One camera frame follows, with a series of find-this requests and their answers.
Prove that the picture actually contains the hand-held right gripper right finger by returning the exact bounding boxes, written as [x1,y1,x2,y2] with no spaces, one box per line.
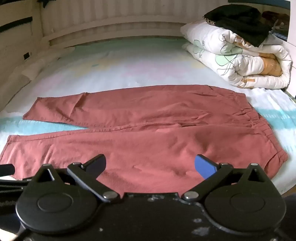
[181,154,264,201]

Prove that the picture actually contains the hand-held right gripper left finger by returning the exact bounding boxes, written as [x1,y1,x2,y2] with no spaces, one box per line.
[35,154,117,202]

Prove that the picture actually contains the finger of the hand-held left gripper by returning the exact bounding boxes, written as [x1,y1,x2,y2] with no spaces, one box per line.
[0,164,16,175]

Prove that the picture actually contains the red-brown pants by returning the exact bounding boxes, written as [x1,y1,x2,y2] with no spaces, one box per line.
[0,84,288,198]

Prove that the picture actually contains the pastel striped bed sheet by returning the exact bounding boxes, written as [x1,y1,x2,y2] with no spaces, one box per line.
[0,38,296,195]

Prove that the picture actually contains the folded white floral quilt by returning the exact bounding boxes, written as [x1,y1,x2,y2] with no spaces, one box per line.
[180,20,293,90]

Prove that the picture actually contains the cream wooden headboard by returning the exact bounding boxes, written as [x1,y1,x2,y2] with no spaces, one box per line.
[41,0,232,48]

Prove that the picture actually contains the black folded garment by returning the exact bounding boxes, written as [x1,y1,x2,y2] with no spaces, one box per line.
[203,5,274,47]

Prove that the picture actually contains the black strip wall sticker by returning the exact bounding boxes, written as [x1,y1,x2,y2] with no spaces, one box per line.
[0,17,33,32]

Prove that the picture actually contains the black star wall sticker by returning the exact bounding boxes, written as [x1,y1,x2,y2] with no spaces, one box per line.
[38,0,55,9]

